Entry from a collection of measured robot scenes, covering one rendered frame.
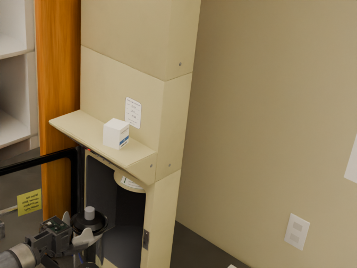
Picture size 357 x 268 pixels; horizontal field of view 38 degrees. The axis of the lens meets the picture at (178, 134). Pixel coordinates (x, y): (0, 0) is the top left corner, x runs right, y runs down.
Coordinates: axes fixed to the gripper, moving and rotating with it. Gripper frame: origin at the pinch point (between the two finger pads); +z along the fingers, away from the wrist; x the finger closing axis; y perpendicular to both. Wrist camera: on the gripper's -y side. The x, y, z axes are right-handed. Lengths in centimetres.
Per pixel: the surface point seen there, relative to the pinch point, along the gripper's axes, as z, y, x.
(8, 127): 46, -31, 115
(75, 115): 8.1, 27.9, 15.8
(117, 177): 14.1, 9.9, 3.6
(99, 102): 11.6, 33.4, 9.6
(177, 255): 37.3, -29.0, -5.8
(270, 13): 54, 59, -15
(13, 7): 54, 28, 117
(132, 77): 11.6, 45.3, -2.6
